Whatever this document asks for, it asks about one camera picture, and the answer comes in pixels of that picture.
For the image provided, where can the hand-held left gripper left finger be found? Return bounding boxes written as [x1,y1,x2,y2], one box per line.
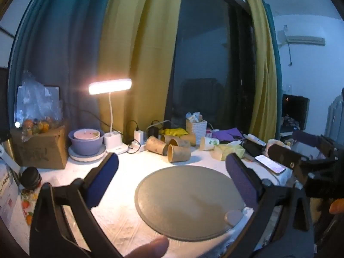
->
[29,153,127,258]

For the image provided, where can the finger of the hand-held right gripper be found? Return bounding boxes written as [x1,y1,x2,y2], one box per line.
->
[267,144,310,184]
[292,130,337,154]

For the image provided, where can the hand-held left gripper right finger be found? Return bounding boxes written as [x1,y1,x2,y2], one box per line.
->
[225,153,315,258]

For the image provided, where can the white paper cup green print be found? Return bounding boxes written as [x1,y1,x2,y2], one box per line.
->
[199,136,220,151]

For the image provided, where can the brown paper cup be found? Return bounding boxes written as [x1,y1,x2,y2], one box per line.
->
[169,134,197,148]
[160,134,180,145]
[167,144,192,163]
[146,136,169,156]

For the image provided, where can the person's right hand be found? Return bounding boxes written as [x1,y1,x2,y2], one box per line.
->
[329,199,344,215]

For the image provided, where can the person's left hand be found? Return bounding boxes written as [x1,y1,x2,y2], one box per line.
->
[125,236,170,258]

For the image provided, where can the smartphone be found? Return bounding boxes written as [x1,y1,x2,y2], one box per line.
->
[254,154,286,174]

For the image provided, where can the blue plate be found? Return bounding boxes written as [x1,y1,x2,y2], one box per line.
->
[68,144,106,162]

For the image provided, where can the black monitor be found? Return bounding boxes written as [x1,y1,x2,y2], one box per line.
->
[282,94,310,131]

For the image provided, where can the yellow-green tissue pack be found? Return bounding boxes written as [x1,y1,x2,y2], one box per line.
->
[213,143,246,161]

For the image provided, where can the white tube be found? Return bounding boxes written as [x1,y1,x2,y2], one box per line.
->
[243,134,268,146]

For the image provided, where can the blue bowl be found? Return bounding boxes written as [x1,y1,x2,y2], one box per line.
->
[68,129,105,156]

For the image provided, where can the small white round lid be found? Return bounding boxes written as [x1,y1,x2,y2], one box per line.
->
[224,210,244,227]

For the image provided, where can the white power strip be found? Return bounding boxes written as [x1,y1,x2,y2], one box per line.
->
[107,141,147,155]

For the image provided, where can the pink bowl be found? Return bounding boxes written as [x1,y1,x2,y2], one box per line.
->
[73,129,101,141]

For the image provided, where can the purple cloth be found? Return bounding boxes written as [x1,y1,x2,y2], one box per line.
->
[211,128,246,141]

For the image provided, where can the round tan plate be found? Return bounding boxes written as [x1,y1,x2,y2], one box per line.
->
[134,166,254,242]

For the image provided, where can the white desk lamp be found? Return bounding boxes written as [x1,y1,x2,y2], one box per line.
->
[89,78,133,149]

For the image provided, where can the cardboard box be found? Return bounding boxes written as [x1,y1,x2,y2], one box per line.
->
[10,126,68,170]

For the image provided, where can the white woven basket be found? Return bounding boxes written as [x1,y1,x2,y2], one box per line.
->
[186,119,208,135]

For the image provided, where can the black jar lid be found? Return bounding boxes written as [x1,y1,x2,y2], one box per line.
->
[20,167,43,191]

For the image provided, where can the yellow cloth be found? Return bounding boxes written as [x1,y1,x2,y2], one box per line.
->
[160,127,189,137]

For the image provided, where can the narrow yellow curtain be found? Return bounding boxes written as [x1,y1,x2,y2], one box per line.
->
[240,0,278,143]

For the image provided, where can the printed plastic packet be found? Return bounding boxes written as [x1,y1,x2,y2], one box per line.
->
[0,157,22,225]

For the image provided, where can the clear plastic bag of fruit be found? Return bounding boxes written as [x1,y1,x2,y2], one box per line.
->
[17,71,65,143]

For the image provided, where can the white air conditioner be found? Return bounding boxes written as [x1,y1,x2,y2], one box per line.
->
[285,35,326,46]

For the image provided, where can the dark window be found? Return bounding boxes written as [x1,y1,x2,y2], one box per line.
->
[164,0,256,135]

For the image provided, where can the wide yellow curtain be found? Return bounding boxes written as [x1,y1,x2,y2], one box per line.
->
[98,0,184,144]

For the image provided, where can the teal curtain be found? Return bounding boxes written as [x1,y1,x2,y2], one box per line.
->
[8,0,120,151]

